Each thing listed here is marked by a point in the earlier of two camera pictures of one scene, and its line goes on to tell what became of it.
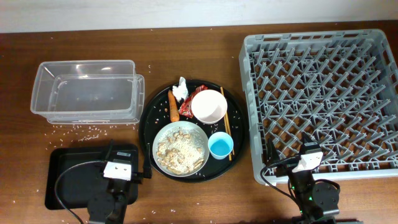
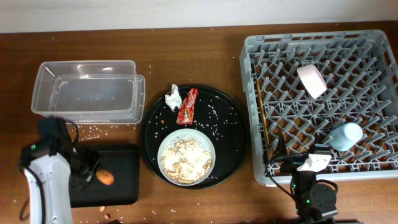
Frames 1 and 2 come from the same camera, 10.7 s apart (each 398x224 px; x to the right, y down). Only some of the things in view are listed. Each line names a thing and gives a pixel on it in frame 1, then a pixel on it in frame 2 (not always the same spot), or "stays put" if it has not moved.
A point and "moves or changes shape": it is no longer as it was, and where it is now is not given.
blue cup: (220, 144) -> (343, 136)
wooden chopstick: (230, 157) -> (263, 112)
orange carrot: (174, 112) moves or changes shape
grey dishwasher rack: (337, 88) stays put
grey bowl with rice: (180, 149) moves or changes shape
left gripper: (147, 172) -> (77, 177)
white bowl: (209, 106) -> (313, 80)
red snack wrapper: (186, 107) moves or changes shape
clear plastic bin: (93, 91) stays put
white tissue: (181, 91) -> (174, 99)
